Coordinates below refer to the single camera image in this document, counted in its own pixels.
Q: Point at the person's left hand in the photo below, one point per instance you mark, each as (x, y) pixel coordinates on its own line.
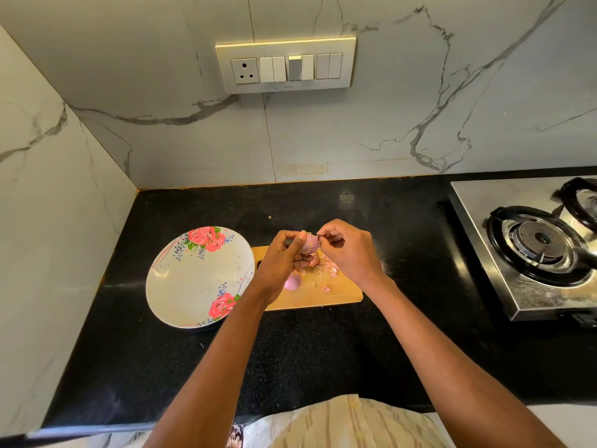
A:
(273, 270)

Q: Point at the person's right hand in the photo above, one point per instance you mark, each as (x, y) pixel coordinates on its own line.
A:
(358, 254)

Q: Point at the small pink onion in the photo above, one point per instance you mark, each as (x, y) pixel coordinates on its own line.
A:
(309, 242)
(292, 282)

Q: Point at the pile of onion peels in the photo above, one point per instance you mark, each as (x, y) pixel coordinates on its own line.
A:
(328, 267)

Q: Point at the person's right forearm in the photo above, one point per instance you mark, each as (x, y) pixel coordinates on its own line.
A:
(459, 370)

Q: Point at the person's left forearm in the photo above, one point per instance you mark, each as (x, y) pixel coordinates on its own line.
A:
(213, 379)

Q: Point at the wooden cutting board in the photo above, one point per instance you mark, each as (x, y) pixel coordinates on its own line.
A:
(343, 294)

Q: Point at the black stone countertop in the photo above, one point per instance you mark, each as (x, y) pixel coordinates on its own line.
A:
(410, 205)

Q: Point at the white floral plate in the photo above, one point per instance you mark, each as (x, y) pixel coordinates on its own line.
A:
(190, 280)

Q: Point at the stainless steel gas stove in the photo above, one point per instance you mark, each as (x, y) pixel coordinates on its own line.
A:
(469, 198)

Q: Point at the beige striped garment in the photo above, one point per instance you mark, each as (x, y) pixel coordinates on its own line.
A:
(345, 424)

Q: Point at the black stove burner grate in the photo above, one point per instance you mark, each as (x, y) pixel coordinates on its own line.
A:
(581, 200)
(541, 244)

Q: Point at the white wall switch panel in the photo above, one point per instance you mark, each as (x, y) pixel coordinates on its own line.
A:
(285, 64)

